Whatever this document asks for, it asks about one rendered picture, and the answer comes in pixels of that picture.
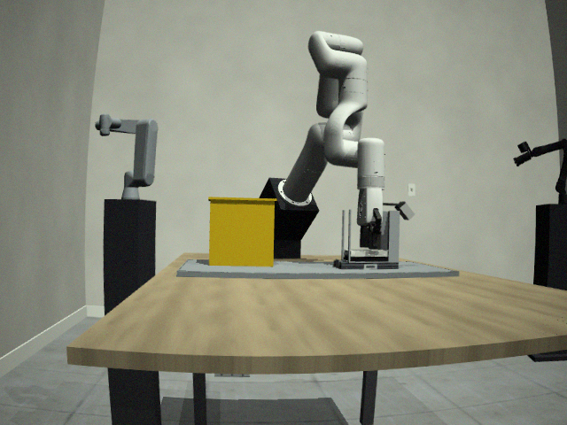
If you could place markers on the yellow open-top bin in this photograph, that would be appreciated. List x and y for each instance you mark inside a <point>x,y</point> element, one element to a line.
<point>241,231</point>

